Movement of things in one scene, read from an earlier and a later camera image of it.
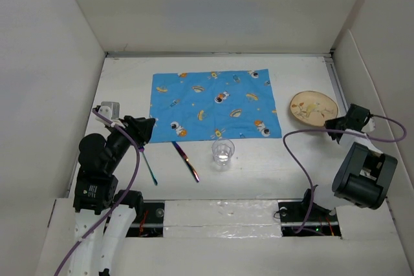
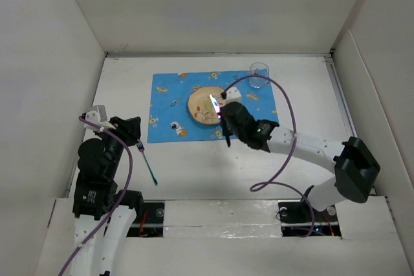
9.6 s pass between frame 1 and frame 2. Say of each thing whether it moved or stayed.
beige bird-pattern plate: moved
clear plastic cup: moved
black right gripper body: moved
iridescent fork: stayed
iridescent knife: moved
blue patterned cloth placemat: stayed
